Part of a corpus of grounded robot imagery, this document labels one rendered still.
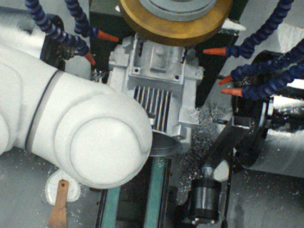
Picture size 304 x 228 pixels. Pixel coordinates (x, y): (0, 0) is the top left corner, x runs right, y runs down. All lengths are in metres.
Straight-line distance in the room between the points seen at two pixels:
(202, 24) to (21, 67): 0.30
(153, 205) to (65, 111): 0.55
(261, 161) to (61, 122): 0.53
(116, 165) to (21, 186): 0.71
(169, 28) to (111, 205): 0.46
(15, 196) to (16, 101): 0.67
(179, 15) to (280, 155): 0.37
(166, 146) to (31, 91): 0.55
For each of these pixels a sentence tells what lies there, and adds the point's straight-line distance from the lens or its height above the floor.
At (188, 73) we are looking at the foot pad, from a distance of 0.95.
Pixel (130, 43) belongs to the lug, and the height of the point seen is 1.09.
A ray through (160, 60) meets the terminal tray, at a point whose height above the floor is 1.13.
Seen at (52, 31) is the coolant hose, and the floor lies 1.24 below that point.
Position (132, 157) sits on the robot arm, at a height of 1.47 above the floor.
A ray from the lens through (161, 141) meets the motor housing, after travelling 1.01.
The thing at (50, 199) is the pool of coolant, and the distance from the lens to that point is 1.13.
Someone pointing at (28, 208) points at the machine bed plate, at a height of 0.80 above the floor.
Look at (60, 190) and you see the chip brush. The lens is 1.12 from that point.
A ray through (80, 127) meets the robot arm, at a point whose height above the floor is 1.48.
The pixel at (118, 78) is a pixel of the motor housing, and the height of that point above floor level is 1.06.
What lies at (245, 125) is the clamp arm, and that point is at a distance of 0.73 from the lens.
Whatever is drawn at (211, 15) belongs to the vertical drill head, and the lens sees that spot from 0.71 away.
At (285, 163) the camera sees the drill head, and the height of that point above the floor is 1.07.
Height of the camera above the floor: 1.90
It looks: 66 degrees down
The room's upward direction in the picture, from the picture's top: 9 degrees clockwise
